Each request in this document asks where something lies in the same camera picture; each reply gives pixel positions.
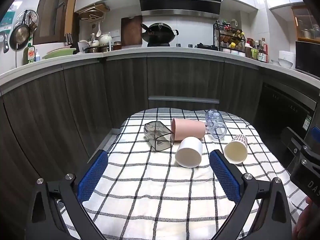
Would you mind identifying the person's right hand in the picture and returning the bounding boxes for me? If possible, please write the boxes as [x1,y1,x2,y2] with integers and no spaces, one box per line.
[292,197,320,240]

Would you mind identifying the dark sauce bottle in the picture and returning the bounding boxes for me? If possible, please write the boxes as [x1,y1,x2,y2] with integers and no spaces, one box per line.
[257,38,269,63]

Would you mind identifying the green dish soap bottle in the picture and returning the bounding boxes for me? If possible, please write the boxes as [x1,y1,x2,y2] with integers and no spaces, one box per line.
[24,42,36,65]

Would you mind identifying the black white checked cloth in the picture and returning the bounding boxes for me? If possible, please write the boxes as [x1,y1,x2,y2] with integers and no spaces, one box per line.
[57,107,310,240]

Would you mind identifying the glass door cabinet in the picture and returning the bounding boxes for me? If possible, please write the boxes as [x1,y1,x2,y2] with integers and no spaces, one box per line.
[291,5,320,40]

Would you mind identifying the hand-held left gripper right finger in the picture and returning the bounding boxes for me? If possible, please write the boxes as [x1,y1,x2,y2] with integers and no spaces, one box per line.
[209,149,293,240]

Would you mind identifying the brown cutting board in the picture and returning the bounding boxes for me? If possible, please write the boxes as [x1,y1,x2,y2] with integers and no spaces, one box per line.
[121,15,143,47]

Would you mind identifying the black built-in dishwasher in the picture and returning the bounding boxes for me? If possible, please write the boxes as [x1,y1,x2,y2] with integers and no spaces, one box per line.
[254,82,317,155]

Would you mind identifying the white cup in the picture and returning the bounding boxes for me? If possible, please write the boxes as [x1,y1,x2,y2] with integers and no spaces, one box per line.
[175,136,203,168]

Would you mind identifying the pink cup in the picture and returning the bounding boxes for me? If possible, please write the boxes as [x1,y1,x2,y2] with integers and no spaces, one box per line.
[171,118,207,143]

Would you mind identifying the clear plastic bottle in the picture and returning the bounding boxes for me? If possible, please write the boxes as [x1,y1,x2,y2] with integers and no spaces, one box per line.
[204,109,227,140]

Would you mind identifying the black microwave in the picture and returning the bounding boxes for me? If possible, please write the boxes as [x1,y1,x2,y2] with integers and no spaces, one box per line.
[295,41,320,74]

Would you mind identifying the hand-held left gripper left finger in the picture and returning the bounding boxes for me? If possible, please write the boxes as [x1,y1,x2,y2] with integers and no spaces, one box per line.
[25,149,108,240]

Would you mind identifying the red lid jar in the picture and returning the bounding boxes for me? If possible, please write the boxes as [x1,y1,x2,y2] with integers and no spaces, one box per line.
[246,38,254,58]

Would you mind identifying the white teapot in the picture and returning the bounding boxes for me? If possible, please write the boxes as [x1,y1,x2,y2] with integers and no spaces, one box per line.
[99,32,113,45]

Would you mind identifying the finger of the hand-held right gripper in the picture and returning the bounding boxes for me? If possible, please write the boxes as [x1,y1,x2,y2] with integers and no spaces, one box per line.
[280,127,310,155]

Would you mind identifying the stack of white bowls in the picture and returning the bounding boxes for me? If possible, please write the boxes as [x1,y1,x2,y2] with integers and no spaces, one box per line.
[279,50,296,68]

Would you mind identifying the hanging frying pan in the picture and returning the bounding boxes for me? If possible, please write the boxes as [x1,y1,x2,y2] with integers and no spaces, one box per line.
[9,21,30,52]

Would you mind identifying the black spice rack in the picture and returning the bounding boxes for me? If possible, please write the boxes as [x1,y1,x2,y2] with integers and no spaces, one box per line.
[213,20,247,53]

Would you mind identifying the grey transparent square cup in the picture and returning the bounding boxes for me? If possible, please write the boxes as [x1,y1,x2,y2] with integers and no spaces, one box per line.
[144,121,175,152]

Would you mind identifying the hanging steel steamer tray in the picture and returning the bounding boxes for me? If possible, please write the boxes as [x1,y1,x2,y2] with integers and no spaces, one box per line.
[15,9,39,34]

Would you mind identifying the checked paper cup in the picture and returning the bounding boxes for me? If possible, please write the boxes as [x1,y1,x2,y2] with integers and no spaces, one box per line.
[224,134,248,165]

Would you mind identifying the black wok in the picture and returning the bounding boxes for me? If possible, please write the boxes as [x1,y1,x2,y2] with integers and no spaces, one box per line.
[140,22,179,45]

